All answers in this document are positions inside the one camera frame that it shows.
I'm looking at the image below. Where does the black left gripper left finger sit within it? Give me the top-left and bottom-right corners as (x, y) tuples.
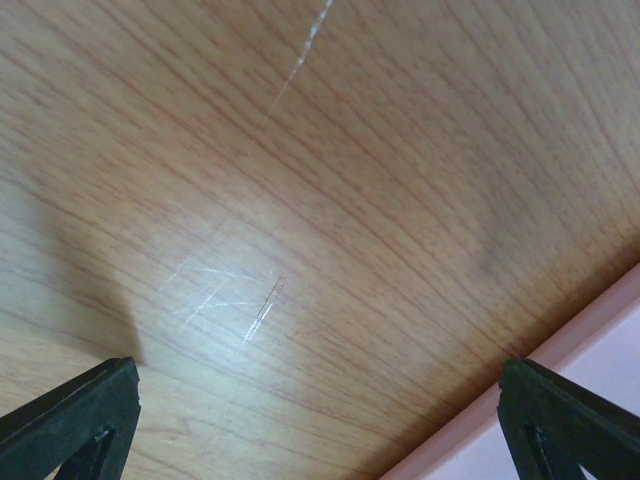
(1, 357), (141, 479)

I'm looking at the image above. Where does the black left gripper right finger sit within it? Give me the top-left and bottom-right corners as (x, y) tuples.
(497, 358), (639, 479)

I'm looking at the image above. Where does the pink plastic tray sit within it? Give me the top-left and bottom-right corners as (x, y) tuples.
(383, 267), (639, 479)

